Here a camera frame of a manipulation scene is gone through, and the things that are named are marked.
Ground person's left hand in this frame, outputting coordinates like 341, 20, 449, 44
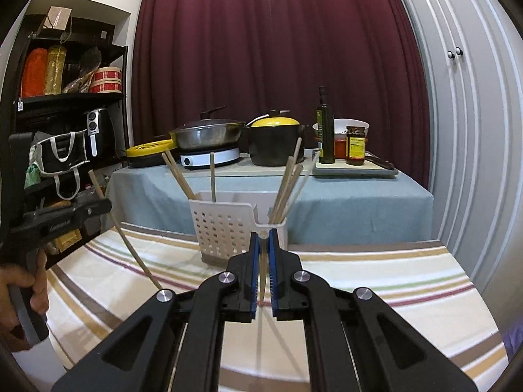
1, 249, 50, 352

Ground striped tablecloth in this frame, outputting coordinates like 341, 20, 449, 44
47, 224, 509, 391

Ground black shelf unit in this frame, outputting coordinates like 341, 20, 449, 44
2, 14, 129, 208

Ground black air fryer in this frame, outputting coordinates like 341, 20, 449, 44
86, 108, 116, 162

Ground perforated white utensil caddy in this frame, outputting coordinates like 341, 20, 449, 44
189, 191, 287, 267

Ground grey-blue table cover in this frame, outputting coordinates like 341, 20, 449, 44
107, 166, 433, 245

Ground flat yellow-rimmed black pan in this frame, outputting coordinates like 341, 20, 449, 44
126, 139, 177, 168

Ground orange packet on shelf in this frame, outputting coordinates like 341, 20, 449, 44
21, 48, 48, 98

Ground red white checked tin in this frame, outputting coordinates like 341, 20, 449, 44
89, 66, 122, 94

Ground grey cutting board tray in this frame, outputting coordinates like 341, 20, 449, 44
312, 159, 399, 179

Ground gold packet on shelf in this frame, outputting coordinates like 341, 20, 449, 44
44, 45, 66, 95

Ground white induction cooker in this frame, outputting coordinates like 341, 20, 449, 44
180, 146, 240, 169

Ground yellow label sauce jar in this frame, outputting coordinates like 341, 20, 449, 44
346, 126, 366, 166

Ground steel wok with lid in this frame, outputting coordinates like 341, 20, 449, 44
169, 105, 245, 151

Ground black pot yellow lid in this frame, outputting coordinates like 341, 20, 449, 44
245, 110, 305, 167

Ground dark olive oil bottle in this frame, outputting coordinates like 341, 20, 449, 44
316, 86, 335, 164

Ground dark red curtain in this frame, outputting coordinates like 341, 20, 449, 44
131, 0, 430, 185

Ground white cabinet doors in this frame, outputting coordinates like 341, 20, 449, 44
402, 0, 522, 328

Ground black bag white straps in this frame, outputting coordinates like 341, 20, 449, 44
30, 129, 93, 201

